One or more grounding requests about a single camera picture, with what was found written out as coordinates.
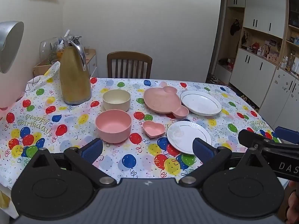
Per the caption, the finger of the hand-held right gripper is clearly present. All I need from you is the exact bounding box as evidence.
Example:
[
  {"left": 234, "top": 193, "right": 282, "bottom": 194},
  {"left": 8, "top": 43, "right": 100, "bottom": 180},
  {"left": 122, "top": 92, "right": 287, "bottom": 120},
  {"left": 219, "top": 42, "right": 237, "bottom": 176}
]
[
  {"left": 275, "top": 126, "right": 299, "bottom": 139},
  {"left": 238, "top": 129, "right": 299, "bottom": 148}
]

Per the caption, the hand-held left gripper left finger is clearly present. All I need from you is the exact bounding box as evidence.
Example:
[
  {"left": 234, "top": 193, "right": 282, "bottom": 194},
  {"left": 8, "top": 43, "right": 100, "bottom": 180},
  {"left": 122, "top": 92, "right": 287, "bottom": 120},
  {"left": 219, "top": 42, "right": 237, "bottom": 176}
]
[{"left": 27, "top": 138, "right": 117, "bottom": 188}]

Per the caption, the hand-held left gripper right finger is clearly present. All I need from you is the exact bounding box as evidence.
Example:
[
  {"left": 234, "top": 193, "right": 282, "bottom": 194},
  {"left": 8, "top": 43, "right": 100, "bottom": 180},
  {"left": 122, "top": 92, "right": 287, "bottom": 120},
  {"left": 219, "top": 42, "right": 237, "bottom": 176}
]
[{"left": 179, "top": 137, "right": 272, "bottom": 188}]

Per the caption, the white floral plate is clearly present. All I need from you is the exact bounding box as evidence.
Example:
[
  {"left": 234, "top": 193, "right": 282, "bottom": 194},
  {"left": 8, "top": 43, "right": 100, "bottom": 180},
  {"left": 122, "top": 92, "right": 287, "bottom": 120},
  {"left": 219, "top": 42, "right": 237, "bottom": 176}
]
[{"left": 166, "top": 121, "right": 212, "bottom": 155}]

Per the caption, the pink round bowl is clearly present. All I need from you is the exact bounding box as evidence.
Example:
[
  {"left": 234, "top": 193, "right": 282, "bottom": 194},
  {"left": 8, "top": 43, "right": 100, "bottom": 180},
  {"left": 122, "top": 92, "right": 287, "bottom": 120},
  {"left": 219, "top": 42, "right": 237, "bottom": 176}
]
[{"left": 95, "top": 110, "right": 132, "bottom": 144}]

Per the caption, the white dark-rimmed plate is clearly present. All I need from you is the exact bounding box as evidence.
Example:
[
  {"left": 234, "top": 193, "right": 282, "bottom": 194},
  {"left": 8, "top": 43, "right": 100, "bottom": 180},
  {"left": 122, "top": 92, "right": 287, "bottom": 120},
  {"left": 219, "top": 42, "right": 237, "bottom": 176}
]
[{"left": 179, "top": 90, "right": 223, "bottom": 116}]

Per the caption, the pink heart-shaped bowl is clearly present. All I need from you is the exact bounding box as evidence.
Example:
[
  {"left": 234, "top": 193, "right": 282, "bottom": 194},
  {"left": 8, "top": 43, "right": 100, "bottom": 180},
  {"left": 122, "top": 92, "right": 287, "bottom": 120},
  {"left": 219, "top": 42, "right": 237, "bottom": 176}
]
[{"left": 142, "top": 121, "right": 166, "bottom": 139}]

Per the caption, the cream round bowl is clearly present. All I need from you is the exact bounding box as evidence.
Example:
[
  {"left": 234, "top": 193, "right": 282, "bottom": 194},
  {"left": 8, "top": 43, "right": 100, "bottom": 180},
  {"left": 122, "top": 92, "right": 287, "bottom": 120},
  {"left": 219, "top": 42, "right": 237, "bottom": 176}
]
[{"left": 102, "top": 89, "right": 131, "bottom": 112}]

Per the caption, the pink mouse-shaped plate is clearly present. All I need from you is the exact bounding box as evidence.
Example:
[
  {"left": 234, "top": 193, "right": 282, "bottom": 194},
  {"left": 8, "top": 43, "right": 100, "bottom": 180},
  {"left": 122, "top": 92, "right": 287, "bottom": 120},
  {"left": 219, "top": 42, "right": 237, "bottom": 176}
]
[{"left": 143, "top": 82, "right": 189, "bottom": 119}]

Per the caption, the balloon print tablecloth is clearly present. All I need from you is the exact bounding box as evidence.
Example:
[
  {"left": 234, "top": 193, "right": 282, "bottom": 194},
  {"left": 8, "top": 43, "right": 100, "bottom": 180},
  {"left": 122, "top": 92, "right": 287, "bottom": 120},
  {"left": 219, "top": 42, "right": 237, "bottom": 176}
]
[{"left": 0, "top": 62, "right": 281, "bottom": 189}]

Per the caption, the row of shoes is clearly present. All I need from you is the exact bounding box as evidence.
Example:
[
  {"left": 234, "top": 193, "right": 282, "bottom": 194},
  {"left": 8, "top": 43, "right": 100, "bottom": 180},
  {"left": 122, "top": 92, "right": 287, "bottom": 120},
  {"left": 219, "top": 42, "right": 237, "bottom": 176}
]
[{"left": 209, "top": 75, "right": 260, "bottom": 112}]

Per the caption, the gold thermos jug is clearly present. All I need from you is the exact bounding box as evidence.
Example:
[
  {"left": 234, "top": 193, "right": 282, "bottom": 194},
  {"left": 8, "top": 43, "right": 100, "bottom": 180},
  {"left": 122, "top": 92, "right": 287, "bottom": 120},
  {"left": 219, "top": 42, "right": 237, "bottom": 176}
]
[{"left": 59, "top": 35, "right": 92, "bottom": 105}]

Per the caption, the wooden side cabinet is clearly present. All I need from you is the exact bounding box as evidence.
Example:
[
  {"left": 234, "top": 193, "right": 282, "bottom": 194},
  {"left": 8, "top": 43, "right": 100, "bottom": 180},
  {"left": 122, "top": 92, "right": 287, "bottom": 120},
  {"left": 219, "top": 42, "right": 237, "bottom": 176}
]
[{"left": 33, "top": 49, "right": 97, "bottom": 78}]

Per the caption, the brown wooden chair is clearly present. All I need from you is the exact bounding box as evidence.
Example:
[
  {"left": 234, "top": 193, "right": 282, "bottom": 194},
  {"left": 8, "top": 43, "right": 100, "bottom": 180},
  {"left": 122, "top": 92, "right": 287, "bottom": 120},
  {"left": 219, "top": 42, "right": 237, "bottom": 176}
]
[{"left": 107, "top": 51, "right": 153, "bottom": 79}]

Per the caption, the clear glass vase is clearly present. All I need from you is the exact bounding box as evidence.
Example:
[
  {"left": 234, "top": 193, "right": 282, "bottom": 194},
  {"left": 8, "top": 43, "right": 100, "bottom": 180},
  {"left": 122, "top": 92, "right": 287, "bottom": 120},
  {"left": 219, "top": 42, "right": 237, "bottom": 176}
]
[{"left": 39, "top": 37, "right": 60, "bottom": 61}]

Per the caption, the silver round metal dish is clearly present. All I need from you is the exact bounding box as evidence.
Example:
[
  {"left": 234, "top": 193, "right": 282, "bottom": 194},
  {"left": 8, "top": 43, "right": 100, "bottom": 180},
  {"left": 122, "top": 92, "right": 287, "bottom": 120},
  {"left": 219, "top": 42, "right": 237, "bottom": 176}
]
[{"left": 0, "top": 21, "right": 25, "bottom": 74}]

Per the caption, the white wooden wall cabinet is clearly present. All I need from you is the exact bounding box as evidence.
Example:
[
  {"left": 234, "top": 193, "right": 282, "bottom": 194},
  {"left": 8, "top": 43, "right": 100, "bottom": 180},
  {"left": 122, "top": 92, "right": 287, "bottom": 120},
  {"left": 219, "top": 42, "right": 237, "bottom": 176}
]
[{"left": 218, "top": 0, "right": 299, "bottom": 131}]

